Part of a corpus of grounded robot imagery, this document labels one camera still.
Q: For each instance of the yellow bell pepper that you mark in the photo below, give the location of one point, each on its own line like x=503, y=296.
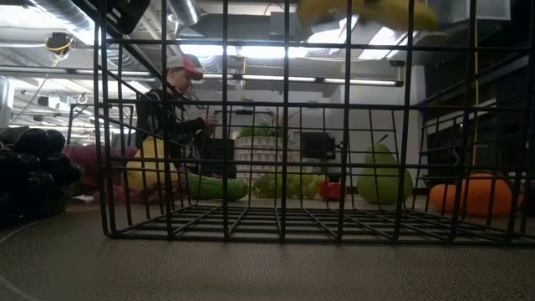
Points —
x=150, y=175

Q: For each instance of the black grape bunch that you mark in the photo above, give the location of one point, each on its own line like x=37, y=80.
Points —
x=35, y=167

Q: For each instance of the green cucumber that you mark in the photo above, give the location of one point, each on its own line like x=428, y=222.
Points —
x=209, y=188

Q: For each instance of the green grape bunch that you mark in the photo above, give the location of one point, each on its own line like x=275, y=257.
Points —
x=292, y=186

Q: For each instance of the yellow banana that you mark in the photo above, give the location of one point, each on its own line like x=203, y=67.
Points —
x=388, y=12

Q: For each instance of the red chili pepper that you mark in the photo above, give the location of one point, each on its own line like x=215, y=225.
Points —
x=331, y=191

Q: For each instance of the green pear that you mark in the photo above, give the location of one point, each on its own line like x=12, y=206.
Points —
x=382, y=184

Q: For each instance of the orange tangerine cluster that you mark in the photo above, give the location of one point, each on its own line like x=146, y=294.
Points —
x=480, y=196

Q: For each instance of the person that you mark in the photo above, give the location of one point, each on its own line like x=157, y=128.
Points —
x=154, y=119

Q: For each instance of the long ceiling light bar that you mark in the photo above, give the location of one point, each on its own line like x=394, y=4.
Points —
x=292, y=78

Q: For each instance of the potted succulent in white pot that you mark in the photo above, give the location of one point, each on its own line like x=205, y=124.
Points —
x=263, y=154

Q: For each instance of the black monitor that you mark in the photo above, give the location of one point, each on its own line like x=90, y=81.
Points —
x=317, y=145

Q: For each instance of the round grey placemat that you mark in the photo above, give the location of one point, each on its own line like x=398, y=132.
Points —
x=267, y=271

